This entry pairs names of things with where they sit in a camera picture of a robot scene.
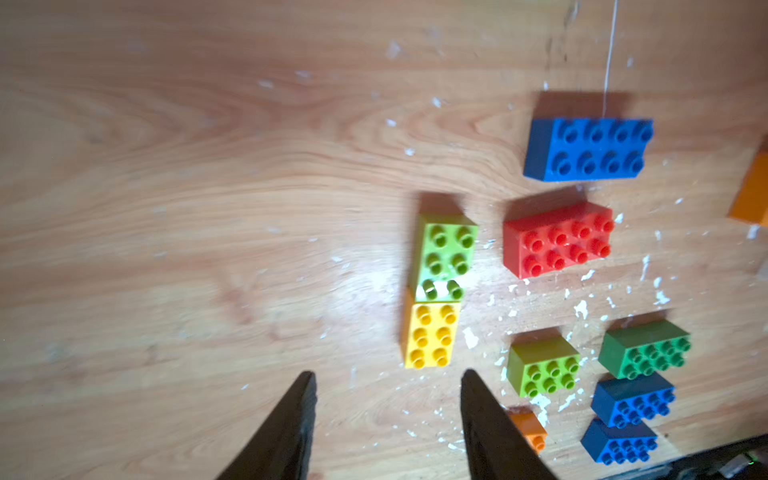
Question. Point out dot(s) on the green lego brick centre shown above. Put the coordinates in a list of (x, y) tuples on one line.
[(628, 353)]

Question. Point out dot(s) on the blue lego brick front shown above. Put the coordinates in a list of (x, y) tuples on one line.
[(609, 445)]

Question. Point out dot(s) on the yellow lego brick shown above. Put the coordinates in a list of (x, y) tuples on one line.
[(429, 332)]

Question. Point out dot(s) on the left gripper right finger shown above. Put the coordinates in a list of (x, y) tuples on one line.
[(495, 448)]

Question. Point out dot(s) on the orange lego brick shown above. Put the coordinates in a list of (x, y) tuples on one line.
[(750, 204), (532, 430)]

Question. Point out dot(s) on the lime green lego brick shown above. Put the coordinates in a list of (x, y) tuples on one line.
[(443, 255)]

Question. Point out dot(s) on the orange lego brick front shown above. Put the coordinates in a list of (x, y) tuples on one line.
[(532, 430)]

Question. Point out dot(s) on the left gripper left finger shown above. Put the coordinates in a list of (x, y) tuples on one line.
[(281, 447)]

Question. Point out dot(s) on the orange lego brick right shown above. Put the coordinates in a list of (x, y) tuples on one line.
[(750, 204)]

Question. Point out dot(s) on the blue lego brick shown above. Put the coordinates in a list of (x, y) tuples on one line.
[(609, 445), (621, 403), (583, 149)]

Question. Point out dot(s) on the lime lego brick centre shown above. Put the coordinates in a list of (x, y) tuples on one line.
[(542, 367)]

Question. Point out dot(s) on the red lego brick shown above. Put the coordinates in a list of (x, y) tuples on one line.
[(558, 239)]

